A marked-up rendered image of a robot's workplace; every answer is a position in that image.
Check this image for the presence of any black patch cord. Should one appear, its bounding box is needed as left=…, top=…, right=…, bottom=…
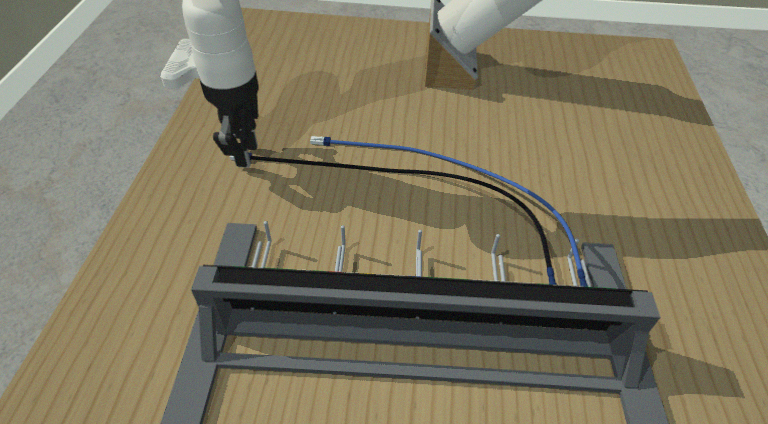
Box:
left=250, top=156, right=554, bottom=277

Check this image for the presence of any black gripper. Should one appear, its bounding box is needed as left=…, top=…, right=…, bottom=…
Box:
left=200, top=69, right=259, bottom=168

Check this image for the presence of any white cable plug with dark blue boot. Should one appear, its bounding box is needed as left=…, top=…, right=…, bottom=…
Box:
left=310, top=136, right=331, bottom=146

